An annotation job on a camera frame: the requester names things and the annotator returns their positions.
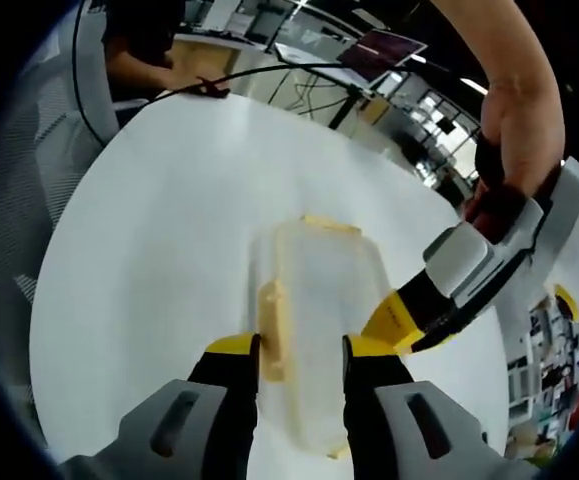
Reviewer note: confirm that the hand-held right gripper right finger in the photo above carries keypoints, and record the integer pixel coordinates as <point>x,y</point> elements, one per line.
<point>374,400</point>

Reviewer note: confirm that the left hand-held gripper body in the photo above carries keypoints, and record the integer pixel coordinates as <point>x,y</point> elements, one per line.
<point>574,230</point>

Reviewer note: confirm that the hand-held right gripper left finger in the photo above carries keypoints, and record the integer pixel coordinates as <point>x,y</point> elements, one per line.
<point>224,400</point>

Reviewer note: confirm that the clear plastic box yellow buckles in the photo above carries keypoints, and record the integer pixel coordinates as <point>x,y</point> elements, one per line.
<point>319,280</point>

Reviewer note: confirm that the person's left hand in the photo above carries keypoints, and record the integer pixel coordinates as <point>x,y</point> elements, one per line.
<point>529,140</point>

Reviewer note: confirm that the beige box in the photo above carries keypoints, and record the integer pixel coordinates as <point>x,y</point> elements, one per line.
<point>374,111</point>

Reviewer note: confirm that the black laptop stand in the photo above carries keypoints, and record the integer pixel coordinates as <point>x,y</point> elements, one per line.
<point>346,100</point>

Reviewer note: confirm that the silver open laptop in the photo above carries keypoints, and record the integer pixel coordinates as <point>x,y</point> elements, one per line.
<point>384,52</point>

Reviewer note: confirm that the grey mesh office chair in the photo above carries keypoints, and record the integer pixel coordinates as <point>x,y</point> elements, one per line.
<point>34,175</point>

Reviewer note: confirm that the beige wooden cabinet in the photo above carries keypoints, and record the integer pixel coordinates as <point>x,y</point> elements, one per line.
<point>204,62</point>

